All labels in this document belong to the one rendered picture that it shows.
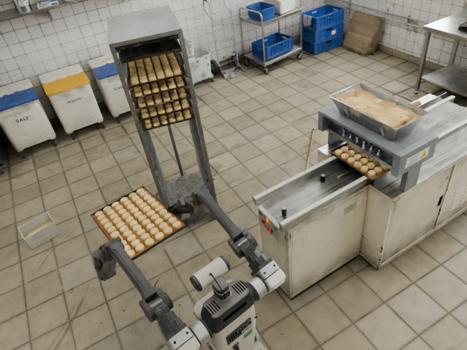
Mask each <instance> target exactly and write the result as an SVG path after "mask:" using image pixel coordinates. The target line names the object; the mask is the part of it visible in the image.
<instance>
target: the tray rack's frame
mask: <svg viewBox="0 0 467 350"><path fill-rule="evenodd" d="M107 25H108V43H109V42H113V44H114V47H122V46H125V45H129V44H135V43H139V42H144V41H148V40H154V39H157V38H164V37H167V36H171V35H176V34H179V33H178V30H177V28H181V26H180V24H179V23H178V21H177V19H176V17H175V16H174V14H173V12H172V11H171V9H170V7H169V6H168V5H166V6H160V7H157V8H150V9H146V10H140V11H136V12H130V13H127V14H123V15H116V16H112V17H107ZM167 127H168V131H169V134H170V138H171V141H172V146H173V149H174V153H175V156H176V159H177V164H178V166H179V171H180V174H181V176H179V177H176V178H171V179H168V180H166V181H165V184H166V187H167V193H168V196H169V200H170V205H171V206H172V205H174V204H176V203H177V200H180V202H181V205H185V202H184V198H185V197H186V196H188V195H191V194H192V192H193V191H195V190H196V189H199V188H200V187H201V186H203V184H204V182H203V179H202V175H201V173H200V172H194V173H191V174H186V175H183V170H182V168H181V163H180V160H179V155H178V152H177V147H176V144H175V141H174V136H173V134H172V129H171V126H170V125H168V126H167ZM190 219H191V218H190V213H187V214H183V215H182V217H181V218H180V220H182V221H183V222H184V221H188V220H190Z"/></svg>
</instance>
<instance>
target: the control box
mask: <svg viewBox="0 0 467 350"><path fill-rule="evenodd" d="M257 208H258V214H259V222H260V223H261V224H262V225H263V226H264V227H265V228H266V229H267V231H268V232H269V230H270V229H271V228H272V229H273V231H274V233H272V232H271V231H270V232H269V233H270V234H271V235H273V236H274V238H275V239H276V240H277V241H278V242H282V241H283V232H282V231H281V230H280V229H279V224H278V221H277V220H276V219H275V218H274V217H273V216H272V215H271V214H270V213H269V212H268V211H267V210H266V209H265V208H264V207H263V206H262V205H260V206H258V207H257ZM259 211H260V212H261V214H262V215H260V213H259ZM266 218H267V219H268V221H269V222H267V221H266ZM262 219H263V220H264V222H265V223H264V224H263V223H262V221H261V220H262ZM273 226H275V227H276V230H275V229H274V228H273Z"/></svg>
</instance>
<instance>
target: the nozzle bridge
mask: <svg viewBox="0 0 467 350"><path fill-rule="evenodd" d="M341 126H342V127H341ZM340 127H341V131H343V128H345V129H346V131H345V135H343V133H340ZM318 130H320V131H322V132H323V131H328V144H329V145H333V144H336V143H337V142H340V141H341V140H343V141H344V142H346V143H348V144H350V145H351V146H353V147H354V148H356V149H358V150H359V151H361V152H363V153H364V154H366V155H367V156H370V157H371V158H372V159H374V160H376V161H377V162H379V163H381V164H383V165H384V166H386V167H387V168H389V169H391V175H393V176H394V177H396V178H397V177H399V176H401V175H402V178H401V182H400V188H399V190H401V191H403V192H406V191H407V190H409V189H410V188H412V187H413V186H415V185H416V184H417V181H418V177H419V173H420V168H421V165H422V163H423V162H425V161H426V160H429V159H430V158H432V157H433V156H434V152H435V148H436V144H437V141H438V138H439V137H438V136H437V135H435V134H433V133H430V132H429V131H426V130H425V129H423V128H421V127H419V126H417V127H415V129H414V130H412V132H410V133H409V134H407V135H405V136H403V137H401V138H399V139H398V140H396V141H394V142H393V141H391V140H389V139H388V138H386V137H384V136H382V135H380V134H378V133H376V132H374V131H372V130H371V129H369V128H367V127H365V126H363V125H362V124H360V123H358V122H356V121H354V120H353V119H350V118H349V117H346V116H345V115H343V114H341V113H340V112H339V110H338V108H337V107H336V105H335V104H332V105H330V106H327V107H326V108H323V109H321V110H319V111H318ZM347 130H348V132H347ZM350 131H351V132H352V138H353V135H354V134H355V136H354V139H356V136H357V135H358V136H359V142H360V139H361V138H362V140H361V143H363V139H365V140H366V146H365V147H362V144H359V142H358V143H356V142H355V140H353V139H351V140H350V139H349V137H348V136H346V132H347V135H349V132H350ZM368 143H369V144H368ZM370 143H371V144H373V149H372V151H369V149H367V144H368V147H370ZM375 147H377V148H376V149H375ZM378 147H379V148H380V149H381V151H380V156H377V153H375V152H376V151H377V149H378ZM374 150H375V152H374Z"/></svg>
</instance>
